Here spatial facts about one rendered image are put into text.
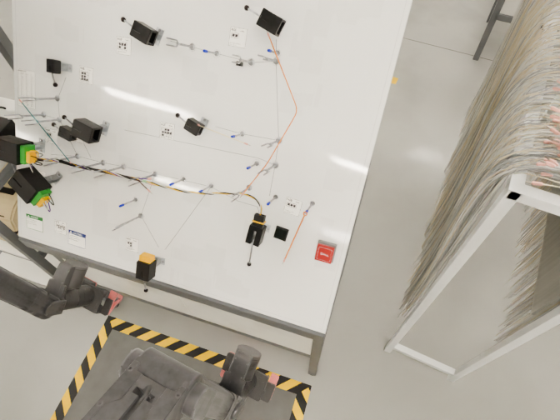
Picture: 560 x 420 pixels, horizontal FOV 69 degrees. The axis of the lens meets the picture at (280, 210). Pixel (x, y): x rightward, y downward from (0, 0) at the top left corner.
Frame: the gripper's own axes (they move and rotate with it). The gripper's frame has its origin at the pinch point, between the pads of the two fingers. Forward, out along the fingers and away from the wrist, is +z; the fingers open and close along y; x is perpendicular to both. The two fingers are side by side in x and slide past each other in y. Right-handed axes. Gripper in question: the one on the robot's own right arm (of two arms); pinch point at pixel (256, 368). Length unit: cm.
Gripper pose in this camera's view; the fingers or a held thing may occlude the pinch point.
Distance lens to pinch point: 115.7
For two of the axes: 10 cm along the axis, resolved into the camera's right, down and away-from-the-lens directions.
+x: -3.7, 9.3, 0.1
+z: 2.4, 0.9, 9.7
